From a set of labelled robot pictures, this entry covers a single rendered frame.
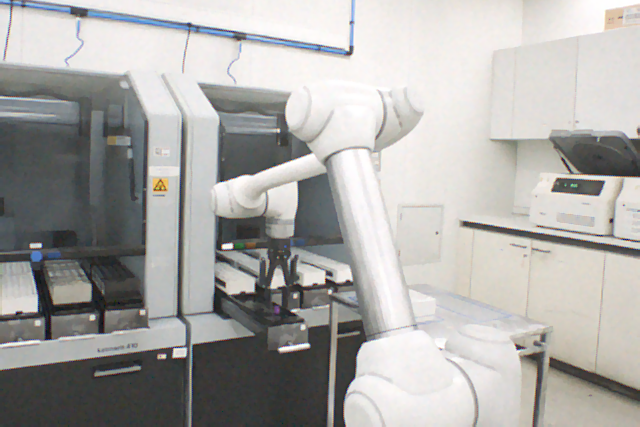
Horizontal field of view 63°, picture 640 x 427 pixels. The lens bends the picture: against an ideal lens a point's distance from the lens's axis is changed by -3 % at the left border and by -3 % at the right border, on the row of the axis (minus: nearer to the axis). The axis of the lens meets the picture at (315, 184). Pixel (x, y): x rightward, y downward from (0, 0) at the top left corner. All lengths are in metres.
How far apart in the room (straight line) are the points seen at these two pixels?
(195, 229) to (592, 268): 2.47
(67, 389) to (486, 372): 1.25
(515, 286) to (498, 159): 1.11
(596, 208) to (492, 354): 2.50
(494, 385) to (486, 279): 3.00
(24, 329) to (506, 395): 1.31
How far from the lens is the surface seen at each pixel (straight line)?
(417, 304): 1.67
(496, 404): 1.12
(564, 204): 3.65
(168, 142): 1.84
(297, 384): 2.13
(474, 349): 1.10
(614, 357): 3.60
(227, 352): 1.95
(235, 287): 1.92
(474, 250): 4.13
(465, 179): 4.23
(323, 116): 1.08
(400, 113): 1.19
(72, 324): 1.78
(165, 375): 1.90
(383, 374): 0.98
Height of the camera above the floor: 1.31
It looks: 3 degrees down
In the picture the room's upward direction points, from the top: 2 degrees clockwise
